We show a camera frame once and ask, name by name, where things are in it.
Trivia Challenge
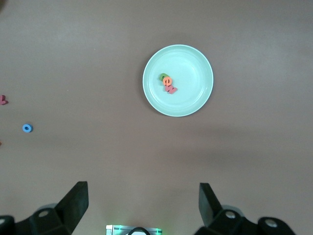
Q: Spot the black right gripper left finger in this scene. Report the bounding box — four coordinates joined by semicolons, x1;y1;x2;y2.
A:
0;181;89;235

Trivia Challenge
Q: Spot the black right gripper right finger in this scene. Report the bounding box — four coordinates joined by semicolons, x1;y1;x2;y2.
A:
194;182;298;235

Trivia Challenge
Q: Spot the green plate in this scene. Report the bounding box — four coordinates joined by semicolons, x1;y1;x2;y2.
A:
142;44;214;118

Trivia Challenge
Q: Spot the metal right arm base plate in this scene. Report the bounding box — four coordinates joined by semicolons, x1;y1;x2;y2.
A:
105;224;162;235

